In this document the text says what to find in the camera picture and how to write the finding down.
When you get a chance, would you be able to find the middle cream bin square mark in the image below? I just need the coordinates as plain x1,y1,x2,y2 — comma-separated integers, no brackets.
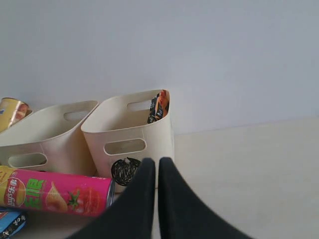
0,100,98,176

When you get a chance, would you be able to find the blue noodle bag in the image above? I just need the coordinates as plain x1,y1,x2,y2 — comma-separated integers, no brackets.
0,208,28,239

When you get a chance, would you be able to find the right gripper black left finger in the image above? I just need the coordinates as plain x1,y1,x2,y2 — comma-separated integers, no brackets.
69,158,156,239

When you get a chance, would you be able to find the yellow Lays chips can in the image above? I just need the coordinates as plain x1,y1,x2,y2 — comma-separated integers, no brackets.
0,97,33,132

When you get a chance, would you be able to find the pink Lays chips can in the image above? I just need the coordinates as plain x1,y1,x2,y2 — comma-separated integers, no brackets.
0,166,115,217

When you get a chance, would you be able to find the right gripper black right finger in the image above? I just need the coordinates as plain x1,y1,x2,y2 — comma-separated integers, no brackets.
158,157,250,239

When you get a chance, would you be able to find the right cream bin circle mark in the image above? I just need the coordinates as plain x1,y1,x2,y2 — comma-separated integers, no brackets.
81,90,174,193

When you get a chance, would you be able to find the orange black noodle bag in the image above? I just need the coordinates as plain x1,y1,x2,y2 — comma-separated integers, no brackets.
147,90,169,123

